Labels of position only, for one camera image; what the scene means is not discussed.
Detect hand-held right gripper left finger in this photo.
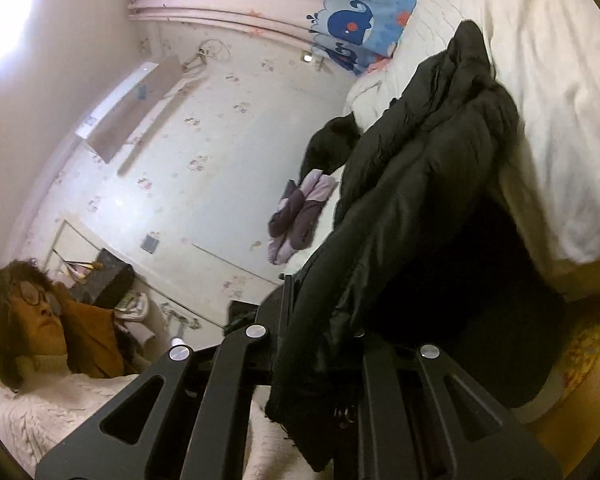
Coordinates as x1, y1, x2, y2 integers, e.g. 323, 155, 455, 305
35, 274, 297, 480

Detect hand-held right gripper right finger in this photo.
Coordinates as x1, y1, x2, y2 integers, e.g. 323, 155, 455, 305
335, 344, 563, 480

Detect black puffer jacket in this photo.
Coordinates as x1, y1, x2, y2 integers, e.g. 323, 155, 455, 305
265, 19, 571, 473

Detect orange brown coat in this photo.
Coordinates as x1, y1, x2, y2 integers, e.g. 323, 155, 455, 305
62, 300, 141, 378

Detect dark grey storage box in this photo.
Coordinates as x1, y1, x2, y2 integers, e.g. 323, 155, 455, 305
70, 247, 136, 308

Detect lilac and purple jacket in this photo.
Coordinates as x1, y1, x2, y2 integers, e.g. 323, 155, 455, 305
266, 170, 338, 266

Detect yellow floral sheet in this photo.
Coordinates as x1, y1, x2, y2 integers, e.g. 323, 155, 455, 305
525, 305, 600, 411

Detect person's head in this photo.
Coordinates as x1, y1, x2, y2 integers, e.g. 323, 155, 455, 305
0, 258, 71, 396

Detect dark framed glasses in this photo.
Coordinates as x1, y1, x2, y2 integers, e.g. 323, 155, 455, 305
11, 280, 63, 318

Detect black hooded garment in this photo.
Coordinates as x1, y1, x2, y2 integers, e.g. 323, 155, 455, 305
300, 114, 363, 173

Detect white striped duvet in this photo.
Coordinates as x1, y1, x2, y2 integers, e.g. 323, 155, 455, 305
275, 0, 600, 303

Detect whale print curtain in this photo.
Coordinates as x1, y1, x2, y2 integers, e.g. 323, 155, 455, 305
125, 0, 446, 78

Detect white wall air conditioner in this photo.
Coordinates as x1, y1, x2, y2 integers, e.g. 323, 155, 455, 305
75, 55, 186, 163

